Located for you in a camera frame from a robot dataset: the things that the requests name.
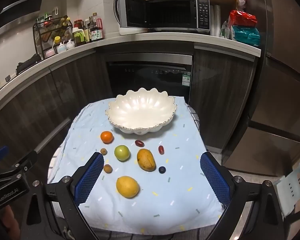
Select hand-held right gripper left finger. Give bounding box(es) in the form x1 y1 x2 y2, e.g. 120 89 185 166
22 152 105 240

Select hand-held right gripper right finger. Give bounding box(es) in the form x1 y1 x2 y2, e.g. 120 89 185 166
200 151 290 240

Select yellow lemon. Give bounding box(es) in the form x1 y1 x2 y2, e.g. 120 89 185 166
116 176 140 199

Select green apple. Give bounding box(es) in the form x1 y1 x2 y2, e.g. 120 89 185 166
114 145 130 161

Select large orange mandarin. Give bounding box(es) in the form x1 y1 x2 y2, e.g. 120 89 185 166
100 131 114 144

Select yellow mango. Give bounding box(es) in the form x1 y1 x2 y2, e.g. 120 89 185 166
137 148 157 172

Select white scalloped ceramic bowl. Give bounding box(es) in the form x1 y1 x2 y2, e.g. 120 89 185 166
105 87 177 135

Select person's left hand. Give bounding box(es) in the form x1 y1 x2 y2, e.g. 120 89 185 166
4 204 17 240

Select light blue confetti cloth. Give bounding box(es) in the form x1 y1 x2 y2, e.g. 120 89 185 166
47 95 225 235

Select checkered cloth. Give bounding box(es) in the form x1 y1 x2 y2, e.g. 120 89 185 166
186 103 201 132

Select light blue plastic chair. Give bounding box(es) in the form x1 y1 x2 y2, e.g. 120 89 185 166
275 159 300 218

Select dark wood base cabinets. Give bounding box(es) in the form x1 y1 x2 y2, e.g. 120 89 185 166
0 41 255 180

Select black gas stove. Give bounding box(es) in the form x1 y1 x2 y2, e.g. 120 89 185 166
15 54 42 75

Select dark refrigerator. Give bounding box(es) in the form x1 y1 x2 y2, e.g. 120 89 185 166
247 0 300 180

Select group of condiment bottles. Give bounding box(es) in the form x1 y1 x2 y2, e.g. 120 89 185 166
32 17 74 59

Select stainless range hood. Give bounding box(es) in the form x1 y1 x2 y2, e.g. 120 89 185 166
0 0 44 37

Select green plastic container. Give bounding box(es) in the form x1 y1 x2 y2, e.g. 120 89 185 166
72 27 86 47

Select slim sauce bottle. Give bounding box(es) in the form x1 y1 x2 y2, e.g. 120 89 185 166
84 19 91 43

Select large soy sauce bottle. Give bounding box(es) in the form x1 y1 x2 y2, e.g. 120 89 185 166
89 14 104 42

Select teal snack bag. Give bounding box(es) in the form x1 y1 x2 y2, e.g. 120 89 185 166
231 25 261 47

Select white plastic bag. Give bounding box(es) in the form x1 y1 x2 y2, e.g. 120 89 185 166
220 21 234 39

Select white kitchen countertop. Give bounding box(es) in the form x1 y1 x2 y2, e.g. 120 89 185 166
0 31 262 115

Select clear plastic wrap roll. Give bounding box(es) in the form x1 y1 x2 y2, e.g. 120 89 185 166
210 4 227 37

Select red snack bag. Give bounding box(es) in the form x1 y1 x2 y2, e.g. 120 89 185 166
227 10 257 28

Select black microwave oven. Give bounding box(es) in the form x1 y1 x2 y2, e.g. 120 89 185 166
114 0 211 36

